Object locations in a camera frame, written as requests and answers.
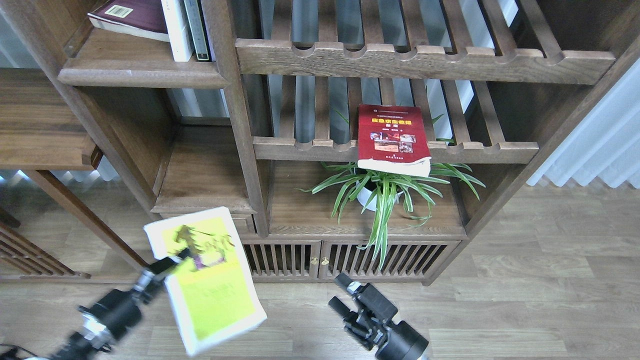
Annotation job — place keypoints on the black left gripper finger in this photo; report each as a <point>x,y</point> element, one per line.
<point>153,276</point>

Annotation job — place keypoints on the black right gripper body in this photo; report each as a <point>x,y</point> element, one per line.
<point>394,341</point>

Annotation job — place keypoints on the white pleated curtain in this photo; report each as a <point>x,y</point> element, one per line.
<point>606,143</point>

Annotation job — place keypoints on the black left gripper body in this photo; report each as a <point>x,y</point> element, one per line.
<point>110,318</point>

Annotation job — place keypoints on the spider plant leaves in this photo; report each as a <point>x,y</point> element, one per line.
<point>350,180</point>

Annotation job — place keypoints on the wooden drawer brass knob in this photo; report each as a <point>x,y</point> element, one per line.
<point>244,223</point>

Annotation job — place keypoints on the white plant pot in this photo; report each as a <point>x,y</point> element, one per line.
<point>368,199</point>

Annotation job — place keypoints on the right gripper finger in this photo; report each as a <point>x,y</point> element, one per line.
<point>370,301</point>
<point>342,310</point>

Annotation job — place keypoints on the left slatted cabinet door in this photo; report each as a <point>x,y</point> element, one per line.
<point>280,261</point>

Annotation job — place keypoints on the slatted cabinet door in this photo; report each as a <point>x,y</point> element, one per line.
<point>280,261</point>
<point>410,260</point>

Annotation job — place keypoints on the right slatted cabinet door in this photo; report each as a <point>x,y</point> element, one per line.
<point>410,260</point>

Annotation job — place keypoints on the white upright book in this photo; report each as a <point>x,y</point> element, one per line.
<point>178,29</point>

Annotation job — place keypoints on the maroon book white characters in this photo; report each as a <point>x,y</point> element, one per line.
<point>142,18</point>

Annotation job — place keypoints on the dark wooden bookshelf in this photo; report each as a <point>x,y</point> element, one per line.
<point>284,93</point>

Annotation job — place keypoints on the yellow-green paperback book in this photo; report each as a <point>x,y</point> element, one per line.
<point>211,292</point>

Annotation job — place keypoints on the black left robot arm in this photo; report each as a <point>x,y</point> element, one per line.
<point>78,348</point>

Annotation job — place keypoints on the red paperback book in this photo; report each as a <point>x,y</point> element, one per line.
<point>392,139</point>

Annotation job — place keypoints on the dark green upright book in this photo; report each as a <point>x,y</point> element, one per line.
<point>198,32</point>

